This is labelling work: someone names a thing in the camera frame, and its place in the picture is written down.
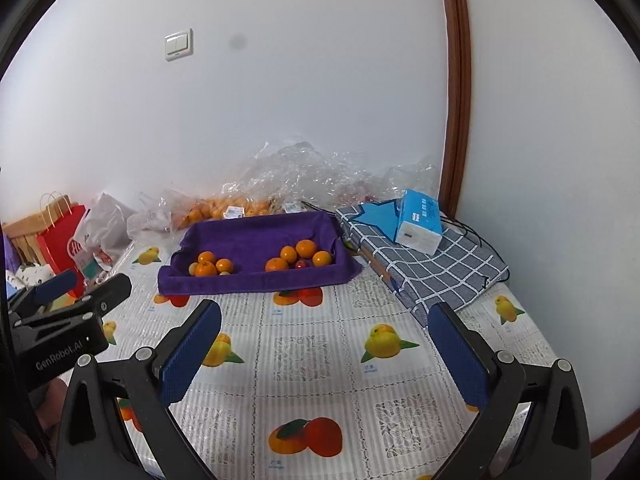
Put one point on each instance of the white plastic bag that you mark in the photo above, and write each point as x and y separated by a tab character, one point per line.
105	225

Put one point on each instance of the blue tissue box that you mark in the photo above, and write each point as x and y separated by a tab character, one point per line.
417	220

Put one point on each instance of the small clear plastic bag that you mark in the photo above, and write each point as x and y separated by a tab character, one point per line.
155	215

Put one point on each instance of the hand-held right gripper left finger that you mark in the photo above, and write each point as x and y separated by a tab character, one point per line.
192	350

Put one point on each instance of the white floral packet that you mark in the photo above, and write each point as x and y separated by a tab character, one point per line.
30	276

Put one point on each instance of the white light switch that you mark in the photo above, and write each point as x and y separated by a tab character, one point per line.
178	45

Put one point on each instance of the grey checked cloth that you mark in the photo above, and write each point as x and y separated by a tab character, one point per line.
440	270

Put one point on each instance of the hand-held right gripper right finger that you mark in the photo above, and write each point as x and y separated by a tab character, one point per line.
457	355

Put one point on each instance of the blue paper star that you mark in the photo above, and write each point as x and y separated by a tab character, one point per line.
380	215

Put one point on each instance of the small red fruit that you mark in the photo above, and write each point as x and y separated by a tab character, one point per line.
300	264

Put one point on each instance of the large clear plastic bag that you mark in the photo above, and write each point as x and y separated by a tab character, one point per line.
300	170

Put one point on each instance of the brown wooden board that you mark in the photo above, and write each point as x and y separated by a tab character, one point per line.
380	270

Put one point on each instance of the purple towel-lined tray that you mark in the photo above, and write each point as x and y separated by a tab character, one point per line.
260	235

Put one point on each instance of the fruit-print tablecloth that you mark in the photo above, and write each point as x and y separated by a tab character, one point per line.
310	340

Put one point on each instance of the clear bag of tangerines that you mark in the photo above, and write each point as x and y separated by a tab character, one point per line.
215	207

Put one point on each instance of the red paper bag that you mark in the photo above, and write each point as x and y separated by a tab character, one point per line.
57	250

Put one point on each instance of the brown wooden door frame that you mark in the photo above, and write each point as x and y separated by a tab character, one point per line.
455	85

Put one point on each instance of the purple bag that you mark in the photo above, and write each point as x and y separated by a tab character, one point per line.
10	255

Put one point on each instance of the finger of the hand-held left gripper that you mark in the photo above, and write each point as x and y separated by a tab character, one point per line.
107	295
52	285

